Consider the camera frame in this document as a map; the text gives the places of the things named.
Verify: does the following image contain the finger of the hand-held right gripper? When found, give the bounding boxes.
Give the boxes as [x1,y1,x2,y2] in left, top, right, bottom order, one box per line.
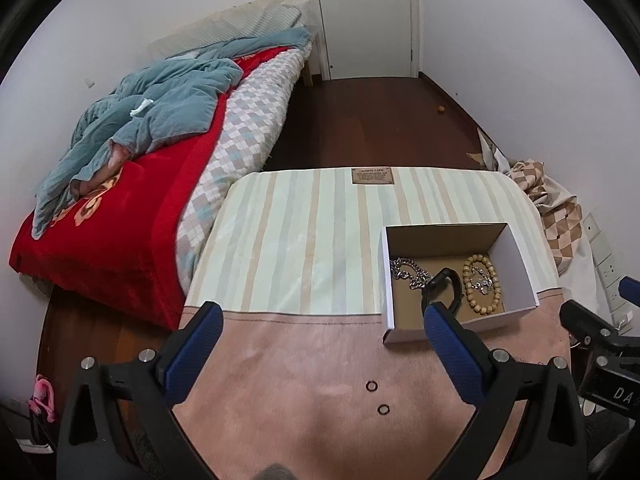
[618,276,640,307]
[559,300,621,349]

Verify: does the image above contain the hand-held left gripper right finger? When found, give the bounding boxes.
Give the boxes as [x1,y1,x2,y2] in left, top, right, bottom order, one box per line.
[424,302,587,462]

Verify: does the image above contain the white wall sockets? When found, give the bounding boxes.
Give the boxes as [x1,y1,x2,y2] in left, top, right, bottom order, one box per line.
[582,212,637,332]

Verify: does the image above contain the checkered bed sheet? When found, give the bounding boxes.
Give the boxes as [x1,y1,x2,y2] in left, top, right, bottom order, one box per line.
[177,49,308,292]

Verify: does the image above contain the brown checked cloth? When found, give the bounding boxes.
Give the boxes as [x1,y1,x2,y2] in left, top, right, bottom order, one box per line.
[507,159,585,277]

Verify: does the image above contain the brown cloth label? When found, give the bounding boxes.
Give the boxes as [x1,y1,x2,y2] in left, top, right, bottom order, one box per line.
[351,168,393,185]

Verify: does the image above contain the pink slippers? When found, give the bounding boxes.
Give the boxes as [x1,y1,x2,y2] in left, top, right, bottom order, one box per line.
[28,376,57,425]

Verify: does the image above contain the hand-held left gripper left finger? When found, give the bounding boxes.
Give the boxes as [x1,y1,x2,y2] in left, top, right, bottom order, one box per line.
[59,301,224,462]

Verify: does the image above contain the white cardboard box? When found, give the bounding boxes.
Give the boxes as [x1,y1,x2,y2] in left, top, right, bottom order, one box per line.
[381,222,541,345]

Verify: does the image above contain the crumpled white paper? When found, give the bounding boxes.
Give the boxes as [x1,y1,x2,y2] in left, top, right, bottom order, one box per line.
[467,126,512,173]

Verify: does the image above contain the red floral blanket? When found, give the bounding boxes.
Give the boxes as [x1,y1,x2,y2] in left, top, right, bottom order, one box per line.
[9,46,297,332]

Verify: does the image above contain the small silver bracelet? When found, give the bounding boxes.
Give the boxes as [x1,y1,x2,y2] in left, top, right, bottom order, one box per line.
[469,265,494,295]

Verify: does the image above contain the black bangle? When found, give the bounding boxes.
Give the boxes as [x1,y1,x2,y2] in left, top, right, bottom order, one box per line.
[421,268,464,317]

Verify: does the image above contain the teal quilt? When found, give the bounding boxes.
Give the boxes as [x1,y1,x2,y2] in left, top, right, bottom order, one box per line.
[32,27,314,239]

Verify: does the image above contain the silver chain necklace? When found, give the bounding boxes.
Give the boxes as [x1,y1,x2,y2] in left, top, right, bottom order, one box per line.
[389,257,434,291]

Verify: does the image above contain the wooden bead bracelet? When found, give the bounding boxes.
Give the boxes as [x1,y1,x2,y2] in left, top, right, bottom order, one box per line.
[462,253,503,315]

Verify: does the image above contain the striped pillow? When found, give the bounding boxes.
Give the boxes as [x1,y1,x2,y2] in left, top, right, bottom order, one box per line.
[199,2,304,45]
[147,0,309,60]

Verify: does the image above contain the white door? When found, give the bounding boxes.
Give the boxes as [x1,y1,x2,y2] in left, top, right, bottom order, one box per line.
[312,0,421,81]

